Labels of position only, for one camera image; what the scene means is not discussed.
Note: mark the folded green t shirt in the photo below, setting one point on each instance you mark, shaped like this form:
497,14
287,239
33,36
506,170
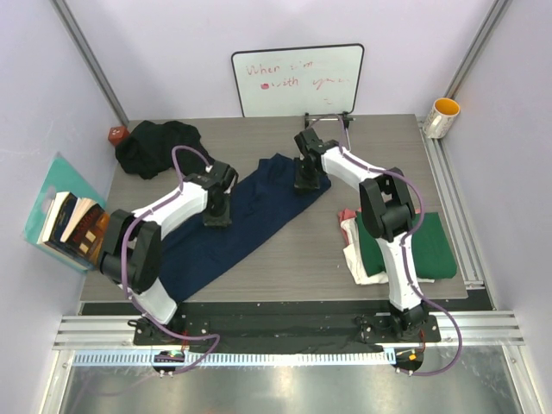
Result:
432,255

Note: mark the white perforated cable tray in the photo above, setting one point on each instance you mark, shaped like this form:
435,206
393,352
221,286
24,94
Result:
156,358

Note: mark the dark blue paperback book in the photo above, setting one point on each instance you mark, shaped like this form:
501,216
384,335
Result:
49,239

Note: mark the folded pink t shirt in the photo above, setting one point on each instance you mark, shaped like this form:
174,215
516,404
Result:
344,215

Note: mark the brown cover paperback book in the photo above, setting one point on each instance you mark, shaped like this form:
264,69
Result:
84,234

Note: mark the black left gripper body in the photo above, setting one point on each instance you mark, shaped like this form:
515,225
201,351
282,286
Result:
219,216

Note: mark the small whiteboard with red writing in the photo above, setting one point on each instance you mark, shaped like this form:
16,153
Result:
295,81

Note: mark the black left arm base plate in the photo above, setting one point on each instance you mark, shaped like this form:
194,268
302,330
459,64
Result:
148,333

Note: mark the black wire stand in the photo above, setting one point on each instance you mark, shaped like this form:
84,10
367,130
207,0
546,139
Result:
341,120

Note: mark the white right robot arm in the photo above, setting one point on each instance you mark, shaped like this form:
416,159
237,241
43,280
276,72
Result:
387,213

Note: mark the black t shirt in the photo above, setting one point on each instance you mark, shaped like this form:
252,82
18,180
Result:
147,151

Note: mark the small red cube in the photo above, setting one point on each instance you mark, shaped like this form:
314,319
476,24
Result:
117,134

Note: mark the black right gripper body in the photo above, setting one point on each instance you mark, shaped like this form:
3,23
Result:
306,178

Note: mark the white mug yellow inside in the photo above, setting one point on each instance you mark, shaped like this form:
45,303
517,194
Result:
440,118

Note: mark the folded white t shirt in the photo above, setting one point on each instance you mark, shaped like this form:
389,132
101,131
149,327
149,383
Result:
352,254

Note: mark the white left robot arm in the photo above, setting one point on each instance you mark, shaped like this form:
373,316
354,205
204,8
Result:
131,252

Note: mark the teal plastic folder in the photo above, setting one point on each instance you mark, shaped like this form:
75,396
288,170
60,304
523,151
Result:
61,176

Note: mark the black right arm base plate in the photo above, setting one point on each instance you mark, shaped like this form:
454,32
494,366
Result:
383,328

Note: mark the navy blue t shirt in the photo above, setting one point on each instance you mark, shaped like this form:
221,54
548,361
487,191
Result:
261,204

